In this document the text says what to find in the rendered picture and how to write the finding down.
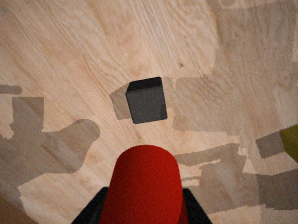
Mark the yellow cube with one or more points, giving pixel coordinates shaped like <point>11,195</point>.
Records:
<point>289,139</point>

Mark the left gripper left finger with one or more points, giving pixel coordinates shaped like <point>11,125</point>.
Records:
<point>92,212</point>

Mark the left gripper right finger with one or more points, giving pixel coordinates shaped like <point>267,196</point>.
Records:
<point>195,213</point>

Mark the red cylinder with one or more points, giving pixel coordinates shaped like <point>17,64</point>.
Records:
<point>145,188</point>

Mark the black cube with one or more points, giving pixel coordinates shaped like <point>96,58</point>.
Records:
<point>146,100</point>

